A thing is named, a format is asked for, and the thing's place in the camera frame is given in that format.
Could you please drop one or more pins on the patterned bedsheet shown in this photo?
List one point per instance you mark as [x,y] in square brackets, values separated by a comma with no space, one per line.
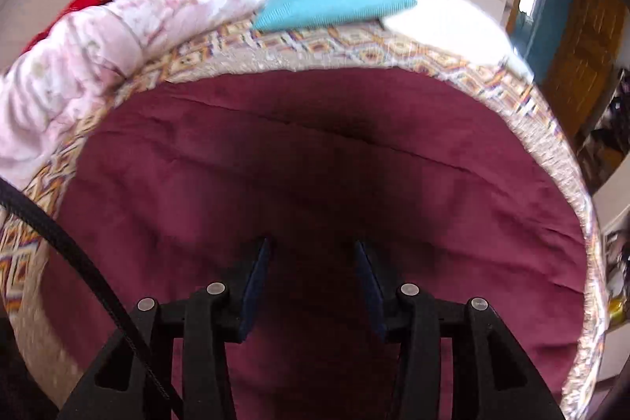
[315,46]

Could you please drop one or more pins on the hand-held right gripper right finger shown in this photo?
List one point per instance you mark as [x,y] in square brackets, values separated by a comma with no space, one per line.
[374,292]

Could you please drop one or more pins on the teal pillow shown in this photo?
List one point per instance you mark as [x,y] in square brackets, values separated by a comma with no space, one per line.
[334,2]

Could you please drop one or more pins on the pale pink floral blanket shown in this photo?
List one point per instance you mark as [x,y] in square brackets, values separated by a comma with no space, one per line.
[98,56]

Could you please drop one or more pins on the white cabinet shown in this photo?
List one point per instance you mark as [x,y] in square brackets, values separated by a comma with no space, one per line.
[610,208]

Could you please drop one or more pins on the brown wooden door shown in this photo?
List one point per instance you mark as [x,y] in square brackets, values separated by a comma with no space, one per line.
[585,46]

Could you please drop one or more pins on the white pillow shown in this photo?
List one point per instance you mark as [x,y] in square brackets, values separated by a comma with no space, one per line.
[453,26]

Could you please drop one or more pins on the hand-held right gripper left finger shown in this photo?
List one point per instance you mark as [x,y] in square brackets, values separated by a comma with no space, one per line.
[253,287]

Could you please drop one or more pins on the maroon puffer jacket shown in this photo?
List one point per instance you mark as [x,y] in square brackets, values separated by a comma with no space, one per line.
[315,164]

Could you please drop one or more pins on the blue door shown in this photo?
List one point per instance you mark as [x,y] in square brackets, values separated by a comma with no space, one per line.
[541,6]

